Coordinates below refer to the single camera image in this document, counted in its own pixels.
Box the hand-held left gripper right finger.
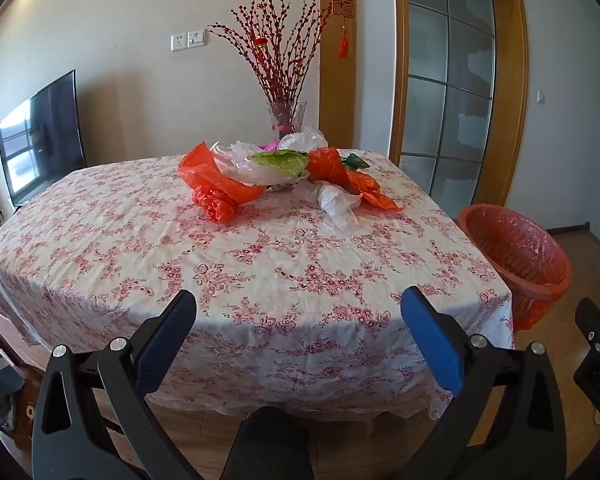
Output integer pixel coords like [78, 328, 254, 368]
[400, 286, 568, 480]

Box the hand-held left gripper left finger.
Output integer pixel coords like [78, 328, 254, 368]
[30, 289, 201, 480]

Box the red plastic waste basket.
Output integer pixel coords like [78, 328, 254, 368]
[457, 205, 573, 331]

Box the white plastic bag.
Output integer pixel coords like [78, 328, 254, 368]
[277, 127, 328, 153]
[211, 140, 301, 192]
[314, 181, 365, 230]

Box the light green plastic bag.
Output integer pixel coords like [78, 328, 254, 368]
[249, 150, 311, 179]

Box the pink floral tablecloth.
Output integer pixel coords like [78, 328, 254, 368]
[0, 149, 516, 422]

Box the person's leg in dark trousers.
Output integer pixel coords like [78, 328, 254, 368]
[219, 406, 316, 480]

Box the brown wooden furniture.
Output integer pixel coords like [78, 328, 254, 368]
[5, 350, 48, 466]

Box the black flat television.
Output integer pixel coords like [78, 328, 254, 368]
[0, 70, 88, 211]

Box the clear glass vase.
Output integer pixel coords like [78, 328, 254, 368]
[266, 101, 308, 139]

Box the frosted glass sliding door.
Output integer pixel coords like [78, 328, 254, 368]
[399, 0, 497, 206]

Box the red berry branch bouquet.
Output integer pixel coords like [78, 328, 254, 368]
[207, 0, 333, 128]

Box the wooden door frame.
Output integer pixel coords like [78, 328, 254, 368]
[389, 0, 531, 222]

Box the wooden wall pillar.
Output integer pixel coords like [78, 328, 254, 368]
[319, 0, 357, 151]

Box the red knot wall ornament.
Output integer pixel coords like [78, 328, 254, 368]
[331, 0, 355, 59]

